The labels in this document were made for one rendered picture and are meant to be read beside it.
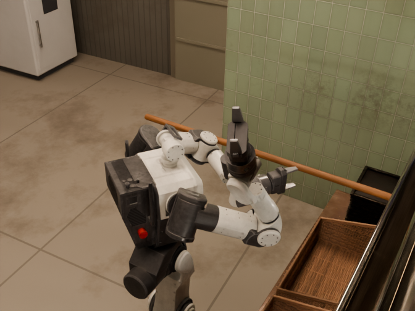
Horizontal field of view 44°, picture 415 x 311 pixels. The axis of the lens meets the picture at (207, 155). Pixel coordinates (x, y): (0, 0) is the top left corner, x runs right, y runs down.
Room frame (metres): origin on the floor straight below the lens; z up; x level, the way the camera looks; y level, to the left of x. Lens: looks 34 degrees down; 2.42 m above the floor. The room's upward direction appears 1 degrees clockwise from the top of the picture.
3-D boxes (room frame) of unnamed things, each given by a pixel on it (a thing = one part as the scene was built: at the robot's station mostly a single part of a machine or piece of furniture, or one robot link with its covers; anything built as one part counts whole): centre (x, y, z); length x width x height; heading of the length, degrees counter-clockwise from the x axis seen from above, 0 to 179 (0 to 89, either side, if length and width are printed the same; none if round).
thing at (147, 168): (1.42, 0.19, 1.26); 0.34 x 0.30 x 0.36; 25
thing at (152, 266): (1.38, 0.18, 1.00); 0.28 x 0.13 x 0.18; 150
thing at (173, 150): (1.45, 0.13, 1.46); 0.10 x 0.07 x 0.09; 25
